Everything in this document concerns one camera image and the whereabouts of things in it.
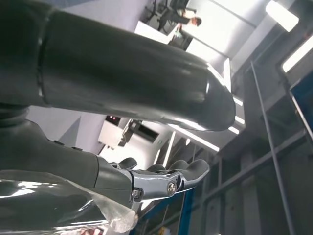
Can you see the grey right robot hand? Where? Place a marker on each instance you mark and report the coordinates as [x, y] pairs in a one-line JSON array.
[[122, 74]]

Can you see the blue metal shelf rack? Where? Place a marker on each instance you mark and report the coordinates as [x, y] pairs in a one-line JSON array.
[[183, 207]]

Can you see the person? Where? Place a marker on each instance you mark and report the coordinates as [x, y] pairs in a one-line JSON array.
[[183, 18]]

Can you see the silver robot body shell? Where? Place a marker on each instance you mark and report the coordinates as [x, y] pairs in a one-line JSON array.
[[48, 201]]

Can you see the grey vertical pole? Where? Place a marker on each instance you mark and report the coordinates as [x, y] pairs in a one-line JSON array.
[[271, 146]]

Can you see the long ceiling light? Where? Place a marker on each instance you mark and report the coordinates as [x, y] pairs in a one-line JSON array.
[[297, 55], [282, 14]]

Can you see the blue framed panel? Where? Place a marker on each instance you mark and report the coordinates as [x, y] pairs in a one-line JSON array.
[[304, 97]]

